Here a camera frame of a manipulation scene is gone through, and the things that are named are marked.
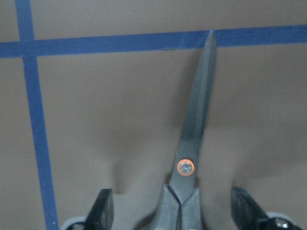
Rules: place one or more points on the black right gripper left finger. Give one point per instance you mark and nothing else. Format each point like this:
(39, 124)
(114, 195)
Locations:
(100, 216)

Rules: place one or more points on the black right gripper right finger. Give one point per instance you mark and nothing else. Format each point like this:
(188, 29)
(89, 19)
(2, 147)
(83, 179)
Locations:
(245, 211)

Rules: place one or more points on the grey orange handled scissors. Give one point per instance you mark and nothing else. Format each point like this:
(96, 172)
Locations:
(179, 206)

